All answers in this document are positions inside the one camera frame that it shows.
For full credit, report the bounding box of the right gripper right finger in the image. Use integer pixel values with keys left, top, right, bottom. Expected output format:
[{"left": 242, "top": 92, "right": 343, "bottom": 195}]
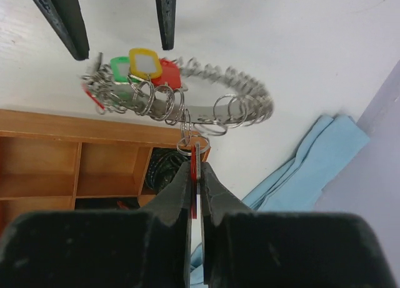
[{"left": 200, "top": 163, "right": 396, "bottom": 287}]

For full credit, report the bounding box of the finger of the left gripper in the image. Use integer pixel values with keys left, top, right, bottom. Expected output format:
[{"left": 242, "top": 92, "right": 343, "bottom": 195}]
[
  {"left": 155, "top": 0, "right": 176, "bottom": 50},
  {"left": 33, "top": 0, "right": 89, "bottom": 61}
]

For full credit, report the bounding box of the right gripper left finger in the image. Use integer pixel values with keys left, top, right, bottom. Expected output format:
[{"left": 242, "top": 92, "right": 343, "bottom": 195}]
[{"left": 1, "top": 162, "right": 191, "bottom": 287}]

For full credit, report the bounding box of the red key tag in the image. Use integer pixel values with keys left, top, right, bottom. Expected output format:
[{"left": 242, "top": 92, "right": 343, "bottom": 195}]
[{"left": 191, "top": 142, "right": 201, "bottom": 219}]

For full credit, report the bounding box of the yellow key tag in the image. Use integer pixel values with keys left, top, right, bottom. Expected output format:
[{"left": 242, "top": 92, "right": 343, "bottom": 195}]
[{"left": 128, "top": 48, "right": 163, "bottom": 79}]

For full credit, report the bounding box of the green key tag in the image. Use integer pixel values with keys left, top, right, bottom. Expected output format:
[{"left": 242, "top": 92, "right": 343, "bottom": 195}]
[{"left": 110, "top": 56, "right": 130, "bottom": 84}]

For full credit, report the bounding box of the blue patterned rolled tie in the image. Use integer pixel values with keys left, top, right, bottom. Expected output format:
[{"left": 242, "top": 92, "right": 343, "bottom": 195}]
[{"left": 144, "top": 148, "right": 188, "bottom": 194}]

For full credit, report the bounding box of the wooden compartment tray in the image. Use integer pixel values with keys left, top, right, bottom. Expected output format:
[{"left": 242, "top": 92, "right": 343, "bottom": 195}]
[{"left": 0, "top": 108, "right": 212, "bottom": 231}]

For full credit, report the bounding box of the light blue cloth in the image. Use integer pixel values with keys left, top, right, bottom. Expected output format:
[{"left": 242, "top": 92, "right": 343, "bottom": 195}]
[{"left": 189, "top": 113, "right": 371, "bottom": 288}]

